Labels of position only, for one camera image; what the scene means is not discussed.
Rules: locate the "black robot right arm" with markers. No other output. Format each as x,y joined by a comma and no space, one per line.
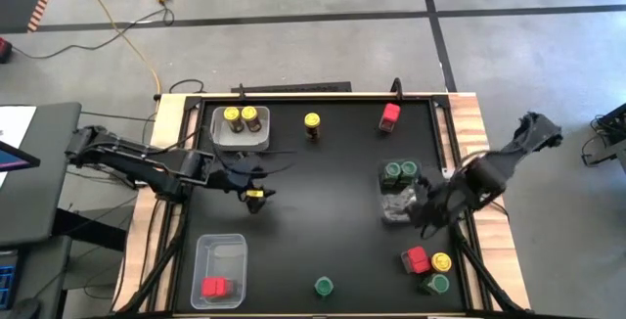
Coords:
518,148

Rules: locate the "yellow-lid spice jar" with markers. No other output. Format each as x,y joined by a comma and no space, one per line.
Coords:
441,262
249,112
231,113
312,120

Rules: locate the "red-lid paprika tin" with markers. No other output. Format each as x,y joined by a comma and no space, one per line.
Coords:
215,287
418,259
391,112

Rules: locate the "black table frame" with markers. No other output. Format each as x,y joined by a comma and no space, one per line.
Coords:
293,98

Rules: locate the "backlit keyboard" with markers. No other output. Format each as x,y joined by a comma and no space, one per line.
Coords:
6,285

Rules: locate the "white paper sheet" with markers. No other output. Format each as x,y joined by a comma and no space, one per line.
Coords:
14,123

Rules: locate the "grey side desk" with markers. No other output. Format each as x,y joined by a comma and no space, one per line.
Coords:
49,118

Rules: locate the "tablet screen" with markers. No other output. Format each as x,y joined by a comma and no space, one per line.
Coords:
12,160

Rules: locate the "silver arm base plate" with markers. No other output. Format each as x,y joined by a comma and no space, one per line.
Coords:
446,172

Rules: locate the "clear plastic bin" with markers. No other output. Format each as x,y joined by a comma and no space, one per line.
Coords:
220,255

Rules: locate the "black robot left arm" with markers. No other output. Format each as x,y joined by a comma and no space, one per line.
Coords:
142,160

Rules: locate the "red floor device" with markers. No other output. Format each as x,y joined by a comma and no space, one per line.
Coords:
4,50

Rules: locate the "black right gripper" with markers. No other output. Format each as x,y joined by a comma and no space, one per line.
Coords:
450,204

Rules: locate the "smoky grey transparent bin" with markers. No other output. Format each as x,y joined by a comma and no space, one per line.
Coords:
391,206

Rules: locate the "yellow tape marker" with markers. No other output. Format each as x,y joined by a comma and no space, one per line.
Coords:
254,193

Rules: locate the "black flat bar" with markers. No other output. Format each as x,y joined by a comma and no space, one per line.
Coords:
293,87

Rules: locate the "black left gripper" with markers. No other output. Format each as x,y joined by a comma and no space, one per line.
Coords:
239,174

